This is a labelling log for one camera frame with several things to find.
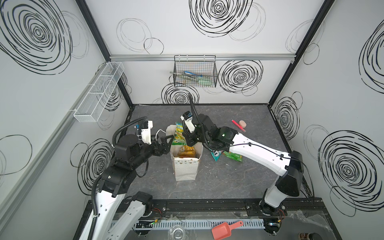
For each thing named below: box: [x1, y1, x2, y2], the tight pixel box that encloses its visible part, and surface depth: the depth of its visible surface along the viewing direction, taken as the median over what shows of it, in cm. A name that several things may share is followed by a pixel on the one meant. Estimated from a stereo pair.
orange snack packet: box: [178, 145, 196, 158], surface depth 85 cm
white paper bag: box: [166, 124, 204, 182], surface depth 72 cm
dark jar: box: [298, 232, 323, 240], surface depth 62 cm
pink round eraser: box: [239, 120, 247, 128], surface depth 108 cm
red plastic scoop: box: [211, 221, 243, 240], surface depth 69 cm
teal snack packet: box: [208, 148, 222, 162], surface depth 92 cm
